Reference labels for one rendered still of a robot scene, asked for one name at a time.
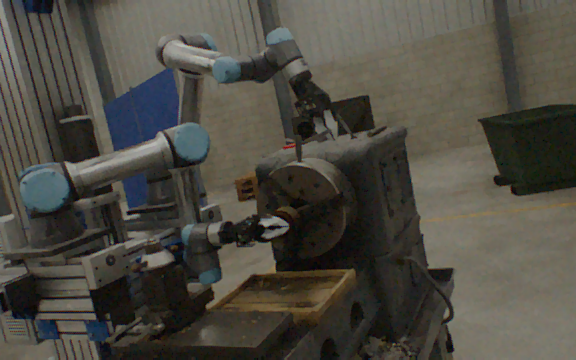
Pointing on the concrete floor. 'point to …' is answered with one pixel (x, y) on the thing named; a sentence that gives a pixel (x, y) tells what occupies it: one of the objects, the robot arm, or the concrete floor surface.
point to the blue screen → (145, 124)
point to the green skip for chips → (545, 147)
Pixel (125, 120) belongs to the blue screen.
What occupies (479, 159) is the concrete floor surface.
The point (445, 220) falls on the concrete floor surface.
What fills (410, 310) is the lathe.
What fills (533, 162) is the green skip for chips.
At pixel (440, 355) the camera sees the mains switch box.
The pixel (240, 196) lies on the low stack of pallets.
